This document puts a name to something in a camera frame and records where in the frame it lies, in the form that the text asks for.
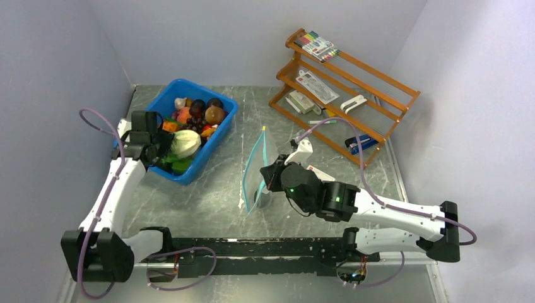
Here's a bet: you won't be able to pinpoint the clear zip top bag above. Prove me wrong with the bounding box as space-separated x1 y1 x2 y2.
242 126 279 213

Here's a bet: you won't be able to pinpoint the green napa cabbage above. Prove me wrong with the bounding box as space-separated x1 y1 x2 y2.
160 129 201 175

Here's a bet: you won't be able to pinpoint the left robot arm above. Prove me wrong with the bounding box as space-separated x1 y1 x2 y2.
61 110 175 283

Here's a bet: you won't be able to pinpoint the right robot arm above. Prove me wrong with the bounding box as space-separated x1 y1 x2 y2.
259 158 461 263

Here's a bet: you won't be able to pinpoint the green capped white marker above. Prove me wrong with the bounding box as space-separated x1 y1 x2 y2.
307 120 337 125

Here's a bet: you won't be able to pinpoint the orange yellow corn piece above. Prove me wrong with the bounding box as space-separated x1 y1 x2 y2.
200 127 217 140

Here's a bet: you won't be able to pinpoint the green white box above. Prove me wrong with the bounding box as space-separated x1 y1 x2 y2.
287 90 314 114

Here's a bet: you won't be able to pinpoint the dark plum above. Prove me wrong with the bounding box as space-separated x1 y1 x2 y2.
206 98 224 109

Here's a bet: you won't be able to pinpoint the purple grapes bunch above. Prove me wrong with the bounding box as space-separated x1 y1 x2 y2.
184 117 210 133

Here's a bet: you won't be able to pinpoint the dark mangosteen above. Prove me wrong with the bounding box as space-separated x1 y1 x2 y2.
189 99 206 117

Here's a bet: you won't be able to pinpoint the blue stapler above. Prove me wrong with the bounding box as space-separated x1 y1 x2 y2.
344 134 379 155

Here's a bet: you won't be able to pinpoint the packaged item in blister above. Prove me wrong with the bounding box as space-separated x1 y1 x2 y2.
296 69 339 104

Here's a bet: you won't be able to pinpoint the pink peach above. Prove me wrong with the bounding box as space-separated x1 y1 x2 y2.
177 107 192 124

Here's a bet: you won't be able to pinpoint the orange wooden shelf rack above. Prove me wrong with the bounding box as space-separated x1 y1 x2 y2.
269 28 420 167

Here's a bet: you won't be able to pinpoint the white stapler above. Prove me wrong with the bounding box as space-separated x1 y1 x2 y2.
340 95 368 114

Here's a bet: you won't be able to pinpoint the orange carrot flower toy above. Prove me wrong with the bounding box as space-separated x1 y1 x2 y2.
162 120 180 133

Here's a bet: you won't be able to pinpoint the garlic bulb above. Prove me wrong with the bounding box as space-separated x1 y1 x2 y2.
174 98 187 110

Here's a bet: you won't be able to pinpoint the blue plastic bin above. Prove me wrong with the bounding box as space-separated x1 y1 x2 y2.
114 78 240 186

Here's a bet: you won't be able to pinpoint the pack of coloured markers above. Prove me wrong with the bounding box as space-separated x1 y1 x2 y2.
293 31 340 63

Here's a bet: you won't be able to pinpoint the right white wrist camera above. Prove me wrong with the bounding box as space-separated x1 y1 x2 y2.
285 138 314 165

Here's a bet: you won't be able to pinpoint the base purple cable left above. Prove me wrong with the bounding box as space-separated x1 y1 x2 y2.
146 246 217 292

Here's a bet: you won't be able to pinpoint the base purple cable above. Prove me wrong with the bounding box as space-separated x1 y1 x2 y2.
343 251 406 289
146 246 217 292

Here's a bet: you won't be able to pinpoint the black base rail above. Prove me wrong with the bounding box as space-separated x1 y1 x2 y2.
166 237 380 278

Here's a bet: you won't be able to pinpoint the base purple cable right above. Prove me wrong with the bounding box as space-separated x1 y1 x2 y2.
343 251 406 289

